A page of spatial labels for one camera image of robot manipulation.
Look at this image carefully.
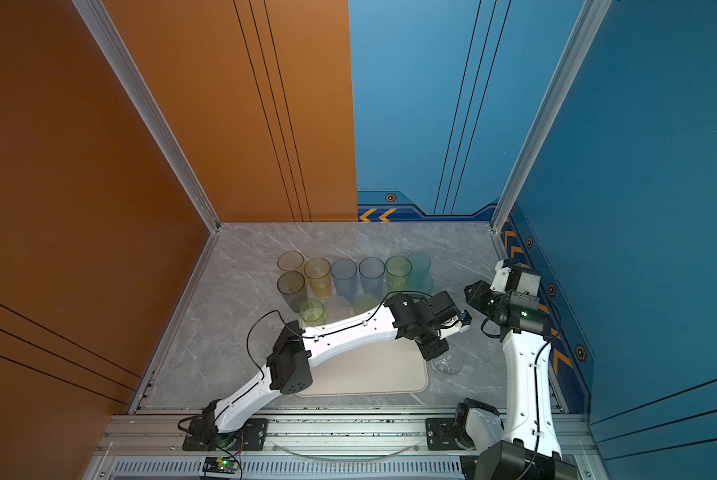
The amber tall cup back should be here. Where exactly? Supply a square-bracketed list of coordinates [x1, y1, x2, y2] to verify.
[276, 251, 306, 276]

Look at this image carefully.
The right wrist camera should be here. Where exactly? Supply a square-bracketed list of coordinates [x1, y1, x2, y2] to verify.
[491, 259, 541, 296]

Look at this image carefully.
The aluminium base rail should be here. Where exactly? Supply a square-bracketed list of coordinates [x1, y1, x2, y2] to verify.
[81, 407, 612, 480]

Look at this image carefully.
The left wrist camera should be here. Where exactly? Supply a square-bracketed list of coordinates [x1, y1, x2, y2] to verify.
[440, 310, 473, 338]

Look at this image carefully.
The blue tall cup right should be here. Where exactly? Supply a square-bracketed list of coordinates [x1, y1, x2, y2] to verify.
[358, 257, 386, 298]

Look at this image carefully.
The blue tall cup left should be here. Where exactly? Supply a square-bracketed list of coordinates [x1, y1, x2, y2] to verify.
[332, 258, 359, 301]

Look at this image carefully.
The right aluminium corner post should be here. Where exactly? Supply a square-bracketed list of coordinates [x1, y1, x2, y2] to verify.
[490, 0, 613, 234]

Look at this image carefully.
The teal tall cup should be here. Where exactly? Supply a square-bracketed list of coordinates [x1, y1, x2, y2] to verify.
[407, 251, 432, 275]
[407, 270, 435, 294]

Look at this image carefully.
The left aluminium corner post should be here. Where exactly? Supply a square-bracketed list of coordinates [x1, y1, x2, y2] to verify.
[72, 0, 220, 234]

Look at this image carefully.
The clear dimpled small cup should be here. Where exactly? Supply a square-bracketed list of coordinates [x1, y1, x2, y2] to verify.
[324, 295, 350, 323]

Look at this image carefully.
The aluminium corner post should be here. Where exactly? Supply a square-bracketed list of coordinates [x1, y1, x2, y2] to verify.
[490, 0, 613, 234]
[72, 0, 220, 234]

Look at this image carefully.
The clear faceted small cup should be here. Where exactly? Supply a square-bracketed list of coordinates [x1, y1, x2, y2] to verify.
[431, 350, 464, 375]

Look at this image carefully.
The small green cup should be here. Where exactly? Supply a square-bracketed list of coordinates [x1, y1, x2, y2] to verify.
[300, 300, 326, 327]
[352, 294, 380, 315]

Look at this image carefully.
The grey smoky tall cup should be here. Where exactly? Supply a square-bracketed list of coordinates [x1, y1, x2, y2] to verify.
[276, 271, 308, 313]

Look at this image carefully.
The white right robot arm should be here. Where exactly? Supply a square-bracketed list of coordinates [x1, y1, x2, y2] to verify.
[465, 280, 578, 479]

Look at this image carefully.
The white rectangular tray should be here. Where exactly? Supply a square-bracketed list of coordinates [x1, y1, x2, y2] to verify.
[298, 339, 429, 398]

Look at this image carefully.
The left green circuit board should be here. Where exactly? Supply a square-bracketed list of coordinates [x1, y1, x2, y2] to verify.
[200, 456, 244, 479]

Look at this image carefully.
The clear tube on rail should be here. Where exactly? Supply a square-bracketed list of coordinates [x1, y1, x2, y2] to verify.
[272, 443, 421, 463]

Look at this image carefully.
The teal tall cup back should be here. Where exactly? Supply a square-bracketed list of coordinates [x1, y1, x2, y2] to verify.
[407, 251, 432, 275]

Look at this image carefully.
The teal tall cup front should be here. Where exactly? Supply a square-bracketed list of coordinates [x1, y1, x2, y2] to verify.
[407, 270, 435, 294]

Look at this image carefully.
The green tall cup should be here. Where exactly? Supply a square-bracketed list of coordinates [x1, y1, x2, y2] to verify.
[385, 255, 413, 292]

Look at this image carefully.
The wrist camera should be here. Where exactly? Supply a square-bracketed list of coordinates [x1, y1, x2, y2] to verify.
[491, 259, 541, 296]
[440, 310, 473, 338]

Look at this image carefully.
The blue tall cup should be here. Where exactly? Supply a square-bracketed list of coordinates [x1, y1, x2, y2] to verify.
[358, 257, 386, 298]
[332, 258, 359, 301]

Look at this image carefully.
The yellow tall cup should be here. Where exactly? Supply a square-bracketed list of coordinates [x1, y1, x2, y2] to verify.
[304, 257, 332, 300]

